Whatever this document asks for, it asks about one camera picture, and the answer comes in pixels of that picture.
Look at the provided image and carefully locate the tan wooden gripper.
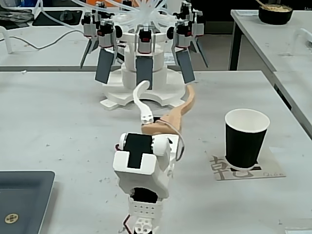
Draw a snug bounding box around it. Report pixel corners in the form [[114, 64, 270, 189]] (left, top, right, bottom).
[[133, 80, 196, 136]]

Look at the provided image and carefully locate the black paper cup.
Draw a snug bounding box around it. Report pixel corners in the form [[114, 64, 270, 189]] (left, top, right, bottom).
[[224, 108, 271, 171]]

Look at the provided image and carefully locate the printed paper mat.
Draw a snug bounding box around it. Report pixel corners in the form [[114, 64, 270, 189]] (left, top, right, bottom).
[[209, 147, 286, 182]]

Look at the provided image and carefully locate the grey paddle dispenser unit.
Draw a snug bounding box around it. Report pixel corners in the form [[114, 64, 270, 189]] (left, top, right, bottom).
[[94, 20, 123, 85], [179, 1, 210, 68], [135, 24, 156, 91], [168, 20, 196, 84], [79, 12, 100, 69]]

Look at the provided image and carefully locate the clear tube bundle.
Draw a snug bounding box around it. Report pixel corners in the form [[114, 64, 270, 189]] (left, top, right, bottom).
[[36, 0, 186, 26]]

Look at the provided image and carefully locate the white side table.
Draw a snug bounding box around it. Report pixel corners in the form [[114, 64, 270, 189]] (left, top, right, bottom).
[[229, 9, 312, 74]]

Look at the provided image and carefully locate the white back table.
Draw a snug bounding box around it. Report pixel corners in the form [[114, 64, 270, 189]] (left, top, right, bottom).
[[0, 6, 232, 73]]

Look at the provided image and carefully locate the black flat pad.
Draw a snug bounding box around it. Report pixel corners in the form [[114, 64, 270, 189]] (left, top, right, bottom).
[[32, 9, 83, 27]]

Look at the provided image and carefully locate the white table with black edge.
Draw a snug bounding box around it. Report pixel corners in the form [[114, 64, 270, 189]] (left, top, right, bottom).
[[272, 70, 312, 142]]

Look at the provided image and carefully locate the black bowl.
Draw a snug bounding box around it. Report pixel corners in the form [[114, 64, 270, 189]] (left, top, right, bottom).
[[258, 3, 293, 25]]

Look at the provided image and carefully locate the white bent stand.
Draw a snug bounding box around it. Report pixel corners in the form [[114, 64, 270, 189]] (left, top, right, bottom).
[[0, 25, 13, 54]]

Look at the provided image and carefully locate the dark crumpled cloth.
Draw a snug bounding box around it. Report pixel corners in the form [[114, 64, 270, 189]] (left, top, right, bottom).
[[0, 4, 34, 30]]

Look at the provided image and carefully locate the grey plastic tray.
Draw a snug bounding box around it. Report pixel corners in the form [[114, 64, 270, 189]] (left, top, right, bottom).
[[0, 170, 56, 234]]

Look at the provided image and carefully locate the pale gripper servo cable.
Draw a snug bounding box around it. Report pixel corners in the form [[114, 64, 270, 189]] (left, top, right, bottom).
[[167, 121, 185, 162]]

